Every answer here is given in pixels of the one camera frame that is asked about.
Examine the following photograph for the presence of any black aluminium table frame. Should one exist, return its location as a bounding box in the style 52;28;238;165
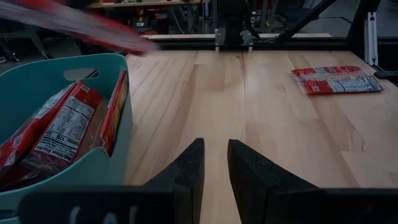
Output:
149;0;398;80

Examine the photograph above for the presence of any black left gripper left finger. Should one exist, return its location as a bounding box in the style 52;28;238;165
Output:
144;138;205;224

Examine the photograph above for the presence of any wooden workbench shelf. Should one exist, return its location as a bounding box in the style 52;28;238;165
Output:
88;0;203;9

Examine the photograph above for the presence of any red popcorn bag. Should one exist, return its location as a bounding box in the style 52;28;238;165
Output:
290;65;386;96
32;80;105;164
99;68;129;157
0;0;158;57
0;83;77;170
0;149;94;192

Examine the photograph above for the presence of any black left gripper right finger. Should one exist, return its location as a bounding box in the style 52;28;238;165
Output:
228;139;326;224

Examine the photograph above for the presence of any teal plastic basket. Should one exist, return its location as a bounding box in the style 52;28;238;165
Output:
0;52;134;224

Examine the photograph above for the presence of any silver aluminium post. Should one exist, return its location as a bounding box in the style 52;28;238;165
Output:
365;11;379;67

